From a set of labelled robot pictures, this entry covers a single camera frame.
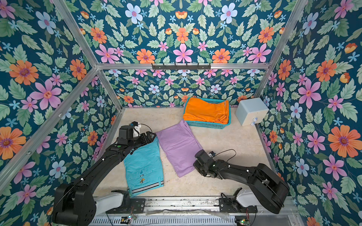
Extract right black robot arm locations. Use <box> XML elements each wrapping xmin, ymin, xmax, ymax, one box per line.
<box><xmin>193</xmin><ymin>150</ymin><xmax>289</xmax><ymax>214</ymax></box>

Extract purple pants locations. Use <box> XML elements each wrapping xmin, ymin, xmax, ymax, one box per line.
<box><xmin>156</xmin><ymin>120</ymin><xmax>203</xmax><ymax>178</ymax></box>

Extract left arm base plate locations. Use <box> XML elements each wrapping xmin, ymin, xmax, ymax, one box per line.
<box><xmin>110</xmin><ymin>198</ymin><xmax>146</xmax><ymax>214</ymax></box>

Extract teal pants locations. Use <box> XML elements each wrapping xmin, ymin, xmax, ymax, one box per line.
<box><xmin>123</xmin><ymin>138</ymin><xmax>164</xmax><ymax>197</ymax></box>

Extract orange pants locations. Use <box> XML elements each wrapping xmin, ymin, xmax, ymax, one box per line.
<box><xmin>183</xmin><ymin>98</ymin><xmax>230</xmax><ymax>125</ymax></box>

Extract light grey cube box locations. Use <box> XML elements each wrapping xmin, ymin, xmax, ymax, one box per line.
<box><xmin>235</xmin><ymin>98</ymin><xmax>269</xmax><ymax>126</ymax></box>

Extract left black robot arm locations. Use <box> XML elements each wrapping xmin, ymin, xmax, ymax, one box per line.
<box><xmin>51</xmin><ymin>131</ymin><xmax>156</xmax><ymax>226</ymax></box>

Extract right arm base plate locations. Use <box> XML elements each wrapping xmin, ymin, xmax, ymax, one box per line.
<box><xmin>218</xmin><ymin>197</ymin><xmax>258</xmax><ymax>213</ymax></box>

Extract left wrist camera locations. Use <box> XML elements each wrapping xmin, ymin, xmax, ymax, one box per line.
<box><xmin>118</xmin><ymin>121</ymin><xmax>141</xmax><ymax>140</ymax></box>

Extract teal plastic basket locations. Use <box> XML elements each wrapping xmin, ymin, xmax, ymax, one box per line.
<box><xmin>184</xmin><ymin>98</ymin><xmax>231</xmax><ymax>129</ymax></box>

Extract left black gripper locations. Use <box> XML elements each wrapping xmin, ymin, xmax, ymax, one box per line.
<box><xmin>127</xmin><ymin>130</ymin><xmax>156</xmax><ymax>150</ymax></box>

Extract black hook rail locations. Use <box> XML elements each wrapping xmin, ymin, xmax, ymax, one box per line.
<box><xmin>151</xmin><ymin>63</ymin><xmax>211</xmax><ymax>71</ymax></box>

